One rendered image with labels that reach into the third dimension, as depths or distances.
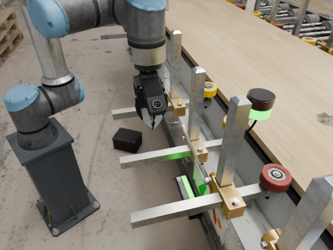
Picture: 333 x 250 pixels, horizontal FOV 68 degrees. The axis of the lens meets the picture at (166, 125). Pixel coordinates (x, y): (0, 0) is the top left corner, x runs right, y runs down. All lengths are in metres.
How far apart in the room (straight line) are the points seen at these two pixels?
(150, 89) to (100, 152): 1.55
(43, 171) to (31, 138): 0.19
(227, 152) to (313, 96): 0.63
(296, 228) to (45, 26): 0.60
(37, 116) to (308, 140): 1.10
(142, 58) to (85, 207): 1.30
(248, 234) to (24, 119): 1.02
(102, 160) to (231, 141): 1.54
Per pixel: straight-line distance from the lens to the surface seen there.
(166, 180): 1.85
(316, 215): 0.43
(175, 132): 1.14
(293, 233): 0.49
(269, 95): 0.59
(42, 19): 0.60
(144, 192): 1.79
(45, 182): 1.46
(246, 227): 0.98
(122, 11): 0.60
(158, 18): 0.57
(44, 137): 1.33
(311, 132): 0.96
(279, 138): 0.89
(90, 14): 0.62
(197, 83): 0.78
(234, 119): 0.57
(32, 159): 1.32
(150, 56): 0.59
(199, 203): 0.70
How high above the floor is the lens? 1.44
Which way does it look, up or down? 39 degrees down
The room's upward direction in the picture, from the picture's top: straight up
